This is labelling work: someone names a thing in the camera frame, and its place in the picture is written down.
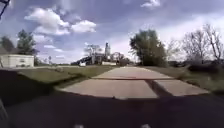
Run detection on distant industrial buildings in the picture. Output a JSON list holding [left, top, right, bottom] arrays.
[[70, 42, 132, 67]]

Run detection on pale concrete road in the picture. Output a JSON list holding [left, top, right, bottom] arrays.
[[0, 66, 224, 128]]

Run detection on large green tree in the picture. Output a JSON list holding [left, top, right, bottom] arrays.
[[129, 29, 168, 67]]

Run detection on grass verge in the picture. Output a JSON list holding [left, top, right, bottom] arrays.
[[18, 65, 119, 84], [143, 65, 224, 94]]

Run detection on bare trees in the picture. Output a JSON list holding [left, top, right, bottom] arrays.
[[166, 23, 224, 64]]

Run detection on dark green trees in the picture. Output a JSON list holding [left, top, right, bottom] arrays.
[[0, 29, 40, 56]]

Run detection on dark bushes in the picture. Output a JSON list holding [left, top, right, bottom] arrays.
[[168, 59, 224, 74]]

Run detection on white low building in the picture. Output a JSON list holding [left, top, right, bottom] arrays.
[[0, 54, 35, 69]]

